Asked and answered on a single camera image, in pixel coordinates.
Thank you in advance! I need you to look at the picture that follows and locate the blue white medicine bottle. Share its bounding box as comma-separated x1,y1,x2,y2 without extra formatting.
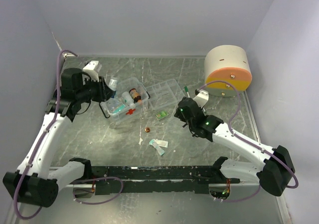
108,77,118,98

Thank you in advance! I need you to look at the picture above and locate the white teal medicine bottle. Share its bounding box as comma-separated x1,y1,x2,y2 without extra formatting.
122,92,134,106

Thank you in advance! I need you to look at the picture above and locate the teal blister pack bag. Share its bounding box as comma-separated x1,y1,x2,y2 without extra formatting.
110,103,126,114

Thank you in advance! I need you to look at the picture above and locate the clear plastic medicine box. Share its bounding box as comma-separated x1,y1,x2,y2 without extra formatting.
100,77,150,123

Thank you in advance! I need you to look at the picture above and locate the brown orange medicine bottle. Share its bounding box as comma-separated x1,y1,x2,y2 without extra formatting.
129,88,142,103

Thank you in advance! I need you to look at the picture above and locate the small green medicine box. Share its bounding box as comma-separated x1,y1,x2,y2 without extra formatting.
156,111,168,120

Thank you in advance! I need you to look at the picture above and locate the white bandage wrapper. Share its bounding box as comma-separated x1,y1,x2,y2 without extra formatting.
153,139,168,148

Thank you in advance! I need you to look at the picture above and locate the teal dotted bandage packet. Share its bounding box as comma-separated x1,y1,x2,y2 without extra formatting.
149,139,165,156

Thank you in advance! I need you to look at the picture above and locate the teal silver foil packet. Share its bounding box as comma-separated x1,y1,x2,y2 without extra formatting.
107,98,123,112

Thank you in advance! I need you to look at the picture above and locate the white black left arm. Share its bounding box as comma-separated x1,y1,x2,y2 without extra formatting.
3,61,113,208

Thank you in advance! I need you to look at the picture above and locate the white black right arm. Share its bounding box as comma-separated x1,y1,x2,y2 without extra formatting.
174,90,295,197

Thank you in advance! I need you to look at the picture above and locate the green capped marker pen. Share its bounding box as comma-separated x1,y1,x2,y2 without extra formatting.
184,86,190,98

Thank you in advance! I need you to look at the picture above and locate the cream round drawer cabinet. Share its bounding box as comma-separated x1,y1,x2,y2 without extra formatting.
204,45,252,97

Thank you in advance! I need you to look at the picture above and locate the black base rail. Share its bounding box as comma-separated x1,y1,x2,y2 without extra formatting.
62,165,241,196

